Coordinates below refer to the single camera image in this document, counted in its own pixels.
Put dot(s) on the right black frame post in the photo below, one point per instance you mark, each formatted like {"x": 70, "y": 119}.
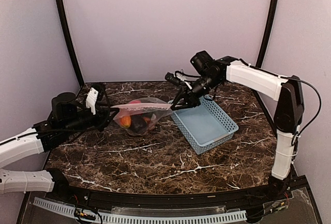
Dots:
{"x": 267, "y": 32}

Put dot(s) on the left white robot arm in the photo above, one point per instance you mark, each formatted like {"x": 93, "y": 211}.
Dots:
{"x": 68, "y": 120}

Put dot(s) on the left black frame post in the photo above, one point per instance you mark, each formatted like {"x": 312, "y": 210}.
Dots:
{"x": 69, "y": 44}

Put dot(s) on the white slotted cable duct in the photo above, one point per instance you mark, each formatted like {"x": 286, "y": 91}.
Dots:
{"x": 142, "y": 215}

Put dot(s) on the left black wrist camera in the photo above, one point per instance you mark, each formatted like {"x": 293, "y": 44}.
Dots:
{"x": 63, "y": 107}

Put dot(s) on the black frame post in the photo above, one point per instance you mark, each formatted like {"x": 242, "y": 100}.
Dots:
{"x": 69, "y": 44}
{"x": 267, "y": 32}

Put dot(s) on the light blue plastic basket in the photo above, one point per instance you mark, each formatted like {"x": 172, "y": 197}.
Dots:
{"x": 205, "y": 126}

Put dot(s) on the purple eggplant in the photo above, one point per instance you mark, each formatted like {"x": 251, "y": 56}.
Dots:
{"x": 139, "y": 124}

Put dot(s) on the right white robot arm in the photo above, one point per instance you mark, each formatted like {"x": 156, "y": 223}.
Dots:
{"x": 285, "y": 91}

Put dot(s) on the clear zip top bag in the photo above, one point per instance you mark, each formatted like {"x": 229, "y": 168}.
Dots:
{"x": 150, "y": 107}

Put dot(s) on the orange persimmon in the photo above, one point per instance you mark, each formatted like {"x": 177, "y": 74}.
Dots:
{"x": 125, "y": 122}

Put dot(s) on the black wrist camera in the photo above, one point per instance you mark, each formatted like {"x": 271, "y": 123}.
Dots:
{"x": 63, "y": 107}
{"x": 201, "y": 61}

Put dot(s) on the black front rail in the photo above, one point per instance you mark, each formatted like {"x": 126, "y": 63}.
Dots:
{"x": 249, "y": 197}

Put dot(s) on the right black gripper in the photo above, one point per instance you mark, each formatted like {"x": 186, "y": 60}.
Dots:
{"x": 191, "y": 100}

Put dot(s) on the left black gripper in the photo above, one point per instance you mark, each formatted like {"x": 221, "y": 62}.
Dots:
{"x": 103, "y": 121}

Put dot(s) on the red apple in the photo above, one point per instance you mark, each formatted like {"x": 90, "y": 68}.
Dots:
{"x": 136, "y": 101}

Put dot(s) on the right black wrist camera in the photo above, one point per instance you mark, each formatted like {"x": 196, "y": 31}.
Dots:
{"x": 201, "y": 61}

